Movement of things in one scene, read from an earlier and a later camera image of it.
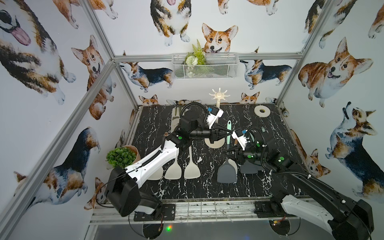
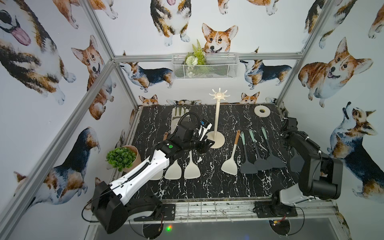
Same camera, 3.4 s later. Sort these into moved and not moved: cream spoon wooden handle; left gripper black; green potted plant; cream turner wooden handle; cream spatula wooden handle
Moved: left gripper black
Not moved: cream turner wooden handle; cream spoon wooden handle; green potted plant; cream spatula wooden handle
